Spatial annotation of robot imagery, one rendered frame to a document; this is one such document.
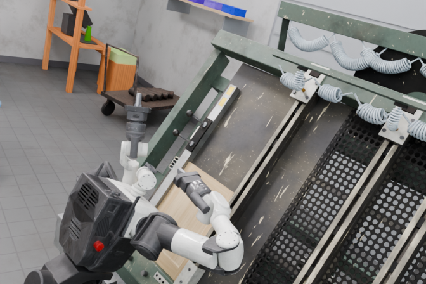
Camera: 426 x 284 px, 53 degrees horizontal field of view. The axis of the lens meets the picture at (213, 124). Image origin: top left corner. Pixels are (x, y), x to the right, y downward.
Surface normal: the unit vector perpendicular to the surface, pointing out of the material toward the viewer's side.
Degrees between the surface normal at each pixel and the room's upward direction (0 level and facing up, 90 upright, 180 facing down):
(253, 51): 60
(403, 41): 90
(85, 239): 82
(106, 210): 90
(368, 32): 90
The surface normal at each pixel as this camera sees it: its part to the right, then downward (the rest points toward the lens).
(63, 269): -0.05, -0.84
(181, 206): -0.50, -0.43
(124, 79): 0.58, 0.38
